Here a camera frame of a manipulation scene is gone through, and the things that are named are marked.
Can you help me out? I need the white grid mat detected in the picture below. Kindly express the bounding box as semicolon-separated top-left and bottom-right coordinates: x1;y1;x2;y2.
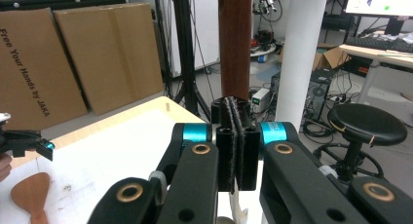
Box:
0;108;265;224

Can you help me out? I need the metal equipment on stand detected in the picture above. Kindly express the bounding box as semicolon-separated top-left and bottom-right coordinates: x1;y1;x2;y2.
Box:
253;0;284;24

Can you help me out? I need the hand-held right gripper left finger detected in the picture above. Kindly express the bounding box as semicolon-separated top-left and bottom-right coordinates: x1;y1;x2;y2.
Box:
180;96;241;193

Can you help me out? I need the black metal frame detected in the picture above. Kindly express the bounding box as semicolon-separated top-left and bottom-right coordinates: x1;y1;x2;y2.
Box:
0;0;212;122

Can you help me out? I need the slim black computer tower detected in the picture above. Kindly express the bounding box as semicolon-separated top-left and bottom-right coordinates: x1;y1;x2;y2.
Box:
306;67;339;121

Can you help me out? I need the computer monitor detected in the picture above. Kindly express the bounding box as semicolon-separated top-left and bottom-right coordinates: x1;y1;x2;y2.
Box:
343;0;413;18

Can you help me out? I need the large plain cardboard box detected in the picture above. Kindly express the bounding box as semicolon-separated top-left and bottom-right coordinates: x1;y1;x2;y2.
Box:
53;2;166;117

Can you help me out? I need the light wooden desk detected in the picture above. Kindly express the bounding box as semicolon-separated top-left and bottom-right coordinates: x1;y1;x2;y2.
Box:
338;43;413;105

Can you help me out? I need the large printed cardboard box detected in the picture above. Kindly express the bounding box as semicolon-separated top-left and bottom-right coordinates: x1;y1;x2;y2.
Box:
0;7;90;131

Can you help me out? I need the open cardboard box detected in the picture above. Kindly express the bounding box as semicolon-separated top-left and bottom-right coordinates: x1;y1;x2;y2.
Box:
312;46;353;73

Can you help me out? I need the steel ladle with brown handle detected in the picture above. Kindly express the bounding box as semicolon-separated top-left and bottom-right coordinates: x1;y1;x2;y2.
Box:
216;0;254;224

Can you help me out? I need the small white device green light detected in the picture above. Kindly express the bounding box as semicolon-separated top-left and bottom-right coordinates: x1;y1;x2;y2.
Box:
250;87;271;114

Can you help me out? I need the black round stool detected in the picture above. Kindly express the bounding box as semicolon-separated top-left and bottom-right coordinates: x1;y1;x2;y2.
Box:
312;102;409;183

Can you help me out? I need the black keyboard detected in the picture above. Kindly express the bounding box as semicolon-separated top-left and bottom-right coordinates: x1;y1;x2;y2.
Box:
345;36;413;54

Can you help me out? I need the tangle of floor cables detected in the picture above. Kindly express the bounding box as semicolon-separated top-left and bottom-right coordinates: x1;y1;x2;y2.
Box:
301;69;369;139

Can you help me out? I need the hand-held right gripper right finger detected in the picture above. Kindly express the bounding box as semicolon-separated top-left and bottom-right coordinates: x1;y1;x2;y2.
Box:
239;99;290;192

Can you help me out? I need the white round table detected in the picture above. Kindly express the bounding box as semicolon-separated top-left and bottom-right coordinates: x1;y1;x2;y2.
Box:
248;43;278;62

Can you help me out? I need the large black computer tower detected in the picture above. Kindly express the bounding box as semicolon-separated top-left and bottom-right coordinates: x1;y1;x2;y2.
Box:
270;70;282;95

